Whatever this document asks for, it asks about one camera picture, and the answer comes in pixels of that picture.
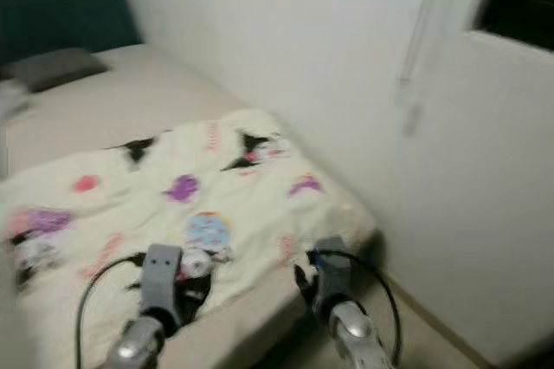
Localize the cream cartoon print quilt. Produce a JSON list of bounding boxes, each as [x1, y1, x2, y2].
[[0, 109, 377, 353]]

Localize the grey fabric pillow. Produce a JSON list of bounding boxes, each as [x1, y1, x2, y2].
[[9, 47, 109, 93]]

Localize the white sheeted mattress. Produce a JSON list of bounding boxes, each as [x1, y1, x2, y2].
[[0, 44, 377, 369]]

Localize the blue fabric headboard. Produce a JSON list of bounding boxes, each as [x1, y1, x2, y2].
[[0, 0, 144, 67]]

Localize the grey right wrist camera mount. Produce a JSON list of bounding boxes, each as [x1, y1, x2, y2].
[[314, 236, 351, 314]]

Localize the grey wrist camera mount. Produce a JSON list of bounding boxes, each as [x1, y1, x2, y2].
[[141, 243, 185, 331], [314, 236, 351, 314]]

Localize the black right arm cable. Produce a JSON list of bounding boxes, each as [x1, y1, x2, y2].
[[312, 249, 402, 366]]

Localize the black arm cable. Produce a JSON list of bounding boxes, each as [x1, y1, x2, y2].
[[75, 252, 148, 369], [312, 249, 402, 366]]

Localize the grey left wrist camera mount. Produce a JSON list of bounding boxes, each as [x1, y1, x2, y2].
[[141, 243, 185, 331]]

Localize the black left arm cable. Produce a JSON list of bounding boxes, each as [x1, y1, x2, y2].
[[75, 252, 148, 369]]

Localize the hanging blind cord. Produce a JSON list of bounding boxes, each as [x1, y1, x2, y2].
[[394, 0, 473, 138]]

